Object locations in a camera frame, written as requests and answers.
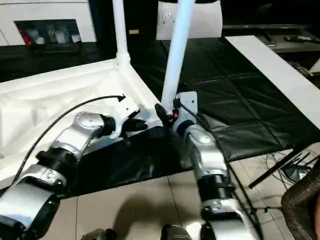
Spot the white flat board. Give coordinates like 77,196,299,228
224,34,320,127

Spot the white plastic table top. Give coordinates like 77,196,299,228
0,57,166,191

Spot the red bottle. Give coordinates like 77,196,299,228
21,29,33,45

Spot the dark right robot foot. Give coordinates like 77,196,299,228
160,223,199,240

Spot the white plastic table leg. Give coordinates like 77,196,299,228
111,0,131,70
160,0,196,114

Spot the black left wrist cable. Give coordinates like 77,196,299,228
11,93,126,186

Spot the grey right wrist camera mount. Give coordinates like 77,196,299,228
175,91,199,134

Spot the black router with antennas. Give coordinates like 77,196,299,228
280,151,320,184

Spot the white curved plastic panel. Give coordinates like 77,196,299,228
155,0,224,41

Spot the black metal rod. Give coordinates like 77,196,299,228
248,141,312,189

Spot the dark side table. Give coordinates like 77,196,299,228
221,23,320,55

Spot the white glass-door cabinet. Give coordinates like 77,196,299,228
0,0,98,46

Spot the dark robot foot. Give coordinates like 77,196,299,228
160,223,199,240
81,227,118,240

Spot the grey cable coil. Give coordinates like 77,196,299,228
261,146,320,191

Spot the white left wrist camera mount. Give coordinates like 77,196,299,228
109,100,140,140

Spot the black padded mat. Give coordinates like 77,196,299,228
0,37,320,199

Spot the dark left robot foot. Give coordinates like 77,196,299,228
81,227,118,240

